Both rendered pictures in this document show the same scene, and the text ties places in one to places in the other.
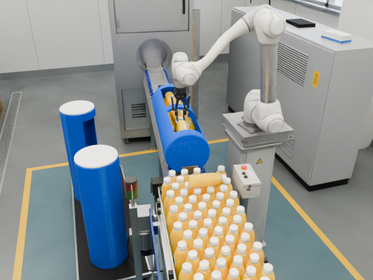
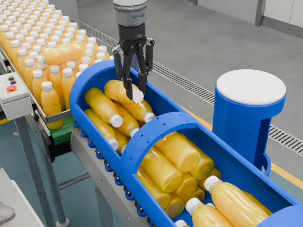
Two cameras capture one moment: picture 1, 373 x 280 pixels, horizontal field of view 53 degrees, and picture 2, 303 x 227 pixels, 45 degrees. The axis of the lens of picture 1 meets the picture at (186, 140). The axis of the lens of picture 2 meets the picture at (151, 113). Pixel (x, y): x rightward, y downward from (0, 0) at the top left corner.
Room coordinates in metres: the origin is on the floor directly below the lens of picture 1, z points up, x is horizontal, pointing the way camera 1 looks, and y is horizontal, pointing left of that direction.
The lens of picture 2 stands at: (3.13, -0.24, 1.80)
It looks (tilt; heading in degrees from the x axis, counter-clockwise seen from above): 35 degrees down; 160
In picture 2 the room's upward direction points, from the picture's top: 2 degrees counter-clockwise
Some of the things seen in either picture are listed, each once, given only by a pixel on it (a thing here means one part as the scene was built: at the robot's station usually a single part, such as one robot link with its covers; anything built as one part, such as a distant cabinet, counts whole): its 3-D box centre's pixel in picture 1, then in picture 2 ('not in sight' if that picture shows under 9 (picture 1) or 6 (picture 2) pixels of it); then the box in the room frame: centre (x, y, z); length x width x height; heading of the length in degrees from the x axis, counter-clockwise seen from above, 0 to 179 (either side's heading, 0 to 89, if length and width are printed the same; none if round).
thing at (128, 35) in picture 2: (180, 93); (132, 38); (2.22, 0.04, 1.40); 0.08 x 0.07 x 0.09; 100
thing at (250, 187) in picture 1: (246, 180); (11, 94); (1.76, -0.34, 1.05); 0.20 x 0.10 x 0.10; 10
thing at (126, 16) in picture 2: (180, 81); (130, 11); (2.22, 0.04, 1.48); 0.09 x 0.09 x 0.06
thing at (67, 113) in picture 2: not in sight; (93, 105); (1.83, -0.03, 0.96); 0.40 x 0.01 x 0.03; 100
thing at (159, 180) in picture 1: (158, 186); not in sight; (1.83, 0.17, 0.95); 0.10 x 0.07 x 0.10; 100
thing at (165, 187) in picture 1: (167, 194); not in sight; (1.70, 0.11, 0.99); 0.07 x 0.07 x 0.19
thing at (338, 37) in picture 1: (336, 36); not in sight; (3.36, -1.34, 1.48); 0.24 x 0.12 x 0.08; 25
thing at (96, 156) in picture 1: (96, 155); (250, 85); (2.06, 0.58, 1.03); 0.28 x 0.28 x 0.01
